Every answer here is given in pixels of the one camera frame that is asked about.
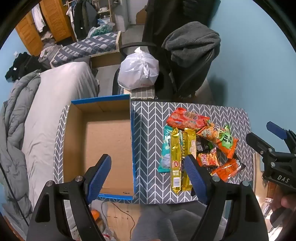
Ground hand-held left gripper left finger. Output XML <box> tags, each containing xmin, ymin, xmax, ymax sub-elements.
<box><xmin>26</xmin><ymin>154</ymin><xmax>112</xmax><ymax>241</ymax></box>

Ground grey herringbone tablecloth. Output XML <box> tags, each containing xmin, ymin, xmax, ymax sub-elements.
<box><xmin>53</xmin><ymin>100</ymin><xmax>255</xmax><ymax>205</ymax></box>

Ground orange noodle snack packet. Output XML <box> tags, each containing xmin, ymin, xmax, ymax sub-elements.
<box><xmin>196</xmin><ymin>120</ymin><xmax>223</xmax><ymax>149</ymax></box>

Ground hanging dark clothes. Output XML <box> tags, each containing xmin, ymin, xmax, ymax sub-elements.
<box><xmin>66</xmin><ymin>0</ymin><xmax>97</xmax><ymax>40</ymax></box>

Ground person's grey pants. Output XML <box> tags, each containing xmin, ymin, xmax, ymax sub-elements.
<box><xmin>131</xmin><ymin>204</ymin><xmax>228</xmax><ymax>241</ymax></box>

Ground bed with grey sheet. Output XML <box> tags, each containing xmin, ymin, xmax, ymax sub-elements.
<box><xmin>22</xmin><ymin>61</ymin><xmax>100</xmax><ymax>209</ymax></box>

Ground wooden louvered wardrobe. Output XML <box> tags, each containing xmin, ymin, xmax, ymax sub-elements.
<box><xmin>15</xmin><ymin>0</ymin><xmax>77</xmax><ymax>56</ymax></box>

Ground orange black-ended snack packet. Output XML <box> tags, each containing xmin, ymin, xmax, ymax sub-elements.
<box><xmin>211</xmin><ymin>158</ymin><xmax>246</xmax><ymax>182</ymax></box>

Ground wooden bed frame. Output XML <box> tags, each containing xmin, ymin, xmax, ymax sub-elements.
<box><xmin>90</xmin><ymin>31</ymin><xmax>123</xmax><ymax>69</ymax></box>

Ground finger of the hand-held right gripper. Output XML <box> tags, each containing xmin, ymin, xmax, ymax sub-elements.
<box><xmin>266</xmin><ymin>121</ymin><xmax>296</xmax><ymax>152</ymax></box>
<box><xmin>246</xmin><ymin>133</ymin><xmax>277</xmax><ymax>160</ymax></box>

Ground orange floor item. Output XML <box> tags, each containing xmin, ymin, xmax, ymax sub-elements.
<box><xmin>90</xmin><ymin>209</ymin><xmax>104</xmax><ymax>232</ymax></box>

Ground grey checked cushion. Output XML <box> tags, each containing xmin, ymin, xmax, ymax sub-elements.
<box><xmin>119</xmin><ymin>86</ymin><xmax>156</xmax><ymax>100</ymax></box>

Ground teal snack packet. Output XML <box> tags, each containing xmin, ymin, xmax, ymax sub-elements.
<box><xmin>158</xmin><ymin>126</ymin><xmax>174</xmax><ymax>173</ymax></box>

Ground grey clothes heap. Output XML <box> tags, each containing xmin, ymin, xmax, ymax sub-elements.
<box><xmin>38</xmin><ymin>44</ymin><xmax>63</xmax><ymax>67</ymax></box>

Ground yellow snack bar packet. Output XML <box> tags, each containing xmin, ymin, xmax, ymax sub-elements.
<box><xmin>181</xmin><ymin>130</ymin><xmax>197</xmax><ymax>192</ymax></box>
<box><xmin>170</xmin><ymin>127</ymin><xmax>185</xmax><ymax>194</ymax></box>

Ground grey comforter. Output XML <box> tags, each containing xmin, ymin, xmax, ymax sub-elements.
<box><xmin>0</xmin><ymin>70</ymin><xmax>42</xmax><ymax>223</ymax></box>

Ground green and orange snack packet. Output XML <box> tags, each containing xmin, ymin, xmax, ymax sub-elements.
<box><xmin>216</xmin><ymin>124</ymin><xmax>239</xmax><ymax>159</ymax></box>

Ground grey fleece jacket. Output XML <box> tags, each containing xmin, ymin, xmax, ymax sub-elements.
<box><xmin>162</xmin><ymin>22</ymin><xmax>221</xmax><ymax>69</ymax></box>

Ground person's right hand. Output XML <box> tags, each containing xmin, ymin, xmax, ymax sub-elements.
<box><xmin>279</xmin><ymin>194</ymin><xmax>296</xmax><ymax>212</ymax></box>

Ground white hanging shirt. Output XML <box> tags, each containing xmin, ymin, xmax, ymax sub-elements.
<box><xmin>31</xmin><ymin>3</ymin><xmax>47</xmax><ymax>33</ymax></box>

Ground black cable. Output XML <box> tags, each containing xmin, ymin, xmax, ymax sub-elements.
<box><xmin>102</xmin><ymin>200</ymin><xmax>136</xmax><ymax>241</ymax></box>

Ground black office chair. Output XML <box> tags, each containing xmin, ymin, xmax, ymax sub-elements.
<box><xmin>112</xmin><ymin>0</ymin><xmax>222</xmax><ymax>100</ymax></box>

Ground small red snack packet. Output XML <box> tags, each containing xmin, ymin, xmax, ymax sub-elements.
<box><xmin>196</xmin><ymin>148</ymin><xmax>220</xmax><ymax>167</ymax></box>

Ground blue-rimmed cardboard box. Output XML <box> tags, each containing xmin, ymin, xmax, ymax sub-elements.
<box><xmin>63</xmin><ymin>95</ymin><xmax>137</xmax><ymax>201</ymax></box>

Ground clear bag with green contents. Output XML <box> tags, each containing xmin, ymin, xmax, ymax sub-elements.
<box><xmin>88</xmin><ymin>22</ymin><xmax>116</xmax><ymax>37</ymax></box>

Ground white plastic bag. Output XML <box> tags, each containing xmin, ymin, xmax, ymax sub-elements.
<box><xmin>117</xmin><ymin>46</ymin><xmax>160</xmax><ymax>91</ymax></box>

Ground black snack packet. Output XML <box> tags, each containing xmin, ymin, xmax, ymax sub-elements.
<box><xmin>196</xmin><ymin>136</ymin><xmax>214</xmax><ymax>153</ymax></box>

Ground black puffer jacket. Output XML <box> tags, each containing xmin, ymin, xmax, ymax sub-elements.
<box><xmin>142</xmin><ymin>0</ymin><xmax>220</xmax><ymax>47</ymax></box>

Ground pile of black clothes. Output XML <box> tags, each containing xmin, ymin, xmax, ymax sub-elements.
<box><xmin>5</xmin><ymin>52</ymin><xmax>44</xmax><ymax>81</ymax></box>

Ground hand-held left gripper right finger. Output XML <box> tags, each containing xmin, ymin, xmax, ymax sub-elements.
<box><xmin>184</xmin><ymin>154</ymin><xmax>270</xmax><ymax>241</ymax></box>

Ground large red-orange snack packet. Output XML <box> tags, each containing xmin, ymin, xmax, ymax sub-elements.
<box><xmin>166</xmin><ymin>107</ymin><xmax>210</xmax><ymax>130</ymax></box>

